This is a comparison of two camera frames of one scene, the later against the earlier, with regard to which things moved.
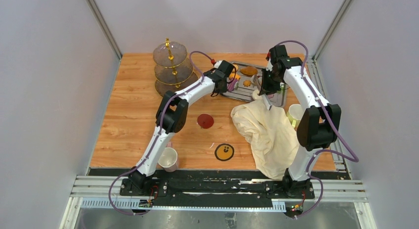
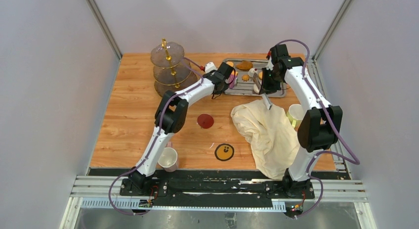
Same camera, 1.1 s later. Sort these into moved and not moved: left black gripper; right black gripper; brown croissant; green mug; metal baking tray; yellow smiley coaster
Moved: brown croissant; metal baking tray
Not moved: left black gripper; right black gripper; yellow smiley coaster; green mug
